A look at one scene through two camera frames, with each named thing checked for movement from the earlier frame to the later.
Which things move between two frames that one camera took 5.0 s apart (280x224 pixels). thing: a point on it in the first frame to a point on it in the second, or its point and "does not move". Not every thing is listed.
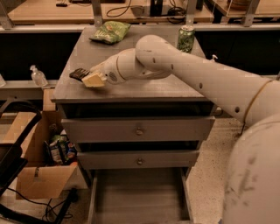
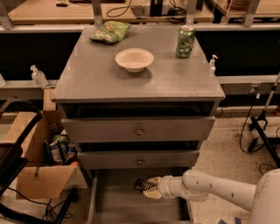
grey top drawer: (138, 129) does not move
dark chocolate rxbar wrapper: (79, 73) to (142, 185)
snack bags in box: (59, 150) does not move
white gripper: (108, 71) to (166, 186)
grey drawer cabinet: (139, 135) does not move
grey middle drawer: (133, 159) does not move
